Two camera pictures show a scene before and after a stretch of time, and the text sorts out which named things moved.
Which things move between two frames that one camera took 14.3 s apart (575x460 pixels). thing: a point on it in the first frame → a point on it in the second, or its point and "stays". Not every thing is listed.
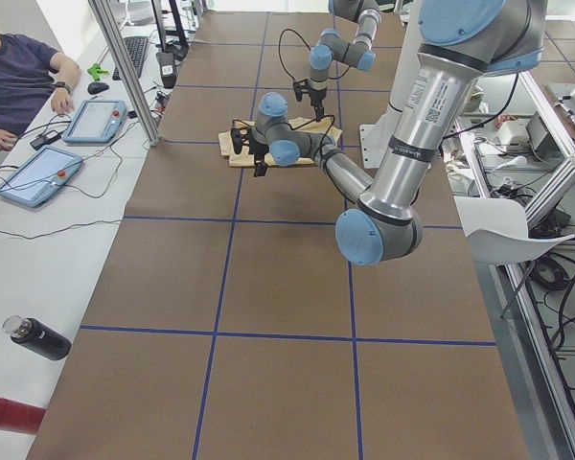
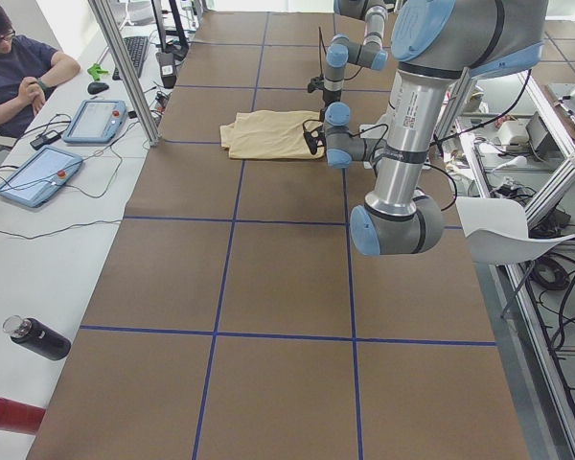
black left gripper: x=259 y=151 → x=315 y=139
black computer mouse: x=97 y=87 stays
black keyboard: x=136 y=48 stays
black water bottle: x=37 y=336 stays
